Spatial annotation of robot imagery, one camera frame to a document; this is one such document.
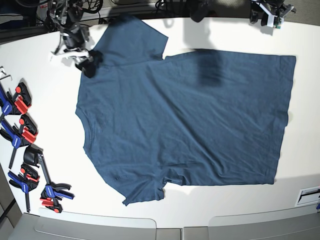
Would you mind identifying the grey chair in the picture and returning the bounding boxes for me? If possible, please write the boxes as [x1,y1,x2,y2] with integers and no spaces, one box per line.
[8,213,182,240]
[182,206,320,240]

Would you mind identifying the bottom blue red bar clamp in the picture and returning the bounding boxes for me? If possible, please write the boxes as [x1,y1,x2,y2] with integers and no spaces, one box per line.
[38,153,75,213]

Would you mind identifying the white slotted label plate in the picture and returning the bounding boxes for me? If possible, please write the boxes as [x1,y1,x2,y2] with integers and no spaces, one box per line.
[295,186,320,207]

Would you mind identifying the grey left chair back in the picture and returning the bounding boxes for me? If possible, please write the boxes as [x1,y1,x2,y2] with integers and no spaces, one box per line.
[8,213,182,240]

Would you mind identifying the dark blue T-shirt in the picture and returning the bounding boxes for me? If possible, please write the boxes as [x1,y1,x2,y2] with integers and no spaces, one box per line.
[75,15,297,205]

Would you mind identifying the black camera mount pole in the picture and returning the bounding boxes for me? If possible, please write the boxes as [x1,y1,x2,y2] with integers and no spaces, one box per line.
[189,0,213,23]

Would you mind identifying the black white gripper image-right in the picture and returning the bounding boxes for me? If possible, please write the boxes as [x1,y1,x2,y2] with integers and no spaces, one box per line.
[249,0,278,24]

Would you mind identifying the aluminium rail with cables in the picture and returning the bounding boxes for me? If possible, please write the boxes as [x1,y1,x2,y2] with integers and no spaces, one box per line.
[37,0,166,30]

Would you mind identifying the top blue red bar clamp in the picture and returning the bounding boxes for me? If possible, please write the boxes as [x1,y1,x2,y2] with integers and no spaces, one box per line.
[0,82,32,121]

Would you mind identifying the grey right chair back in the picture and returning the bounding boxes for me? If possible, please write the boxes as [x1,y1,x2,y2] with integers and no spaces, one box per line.
[182,206,320,240]

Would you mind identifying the blue red bar clamp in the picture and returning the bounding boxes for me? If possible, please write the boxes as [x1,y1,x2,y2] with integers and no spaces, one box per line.
[38,153,75,213]
[8,163,40,213]
[0,82,32,121]
[0,114,38,170]

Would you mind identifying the metal hex key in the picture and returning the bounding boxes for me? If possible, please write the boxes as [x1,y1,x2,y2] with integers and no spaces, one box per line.
[0,66,13,81]

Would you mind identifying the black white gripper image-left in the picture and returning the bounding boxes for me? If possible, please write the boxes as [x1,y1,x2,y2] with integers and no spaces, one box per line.
[59,26,103,78]

